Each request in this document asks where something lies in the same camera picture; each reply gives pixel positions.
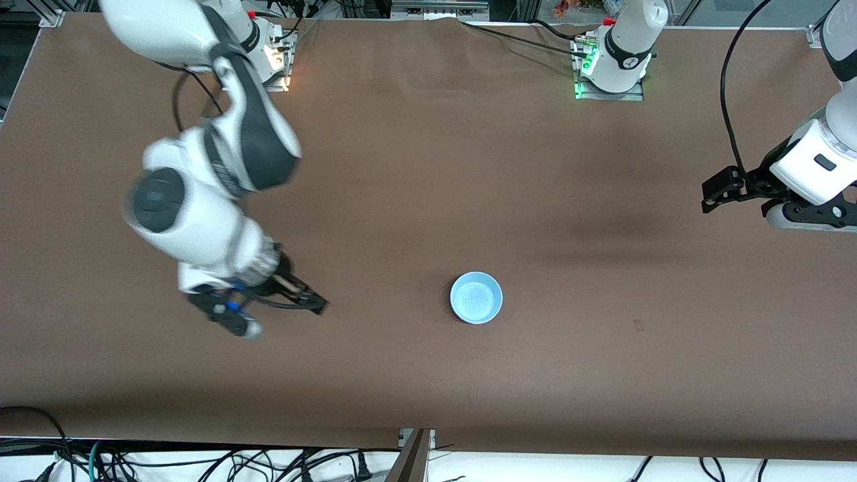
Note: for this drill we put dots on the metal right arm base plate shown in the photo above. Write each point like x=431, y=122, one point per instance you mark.
x=280, y=82

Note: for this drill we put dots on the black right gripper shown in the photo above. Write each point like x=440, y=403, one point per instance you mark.
x=284, y=279

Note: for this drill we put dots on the grey power strip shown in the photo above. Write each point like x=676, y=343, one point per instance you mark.
x=438, y=8

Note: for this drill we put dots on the aluminium corner bracket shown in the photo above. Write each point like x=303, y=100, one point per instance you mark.
x=815, y=37
x=52, y=19

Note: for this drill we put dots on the aluminium profile post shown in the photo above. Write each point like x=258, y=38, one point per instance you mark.
x=412, y=462

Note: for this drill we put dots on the blue bowl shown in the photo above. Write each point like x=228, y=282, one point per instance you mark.
x=476, y=298

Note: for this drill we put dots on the black power plug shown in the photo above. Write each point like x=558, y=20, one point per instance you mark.
x=363, y=467

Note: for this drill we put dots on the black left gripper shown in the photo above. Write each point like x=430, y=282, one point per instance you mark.
x=755, y=183

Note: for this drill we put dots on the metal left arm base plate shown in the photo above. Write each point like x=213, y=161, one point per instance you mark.
x=633, y=96

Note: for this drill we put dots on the brown table cover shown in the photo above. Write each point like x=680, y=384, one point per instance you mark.
x=402, y=201

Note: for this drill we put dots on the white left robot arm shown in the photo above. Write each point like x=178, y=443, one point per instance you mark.
x=629, y=33

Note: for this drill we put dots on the orange patterned object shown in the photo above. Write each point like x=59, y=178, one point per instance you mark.
x=569, y=7

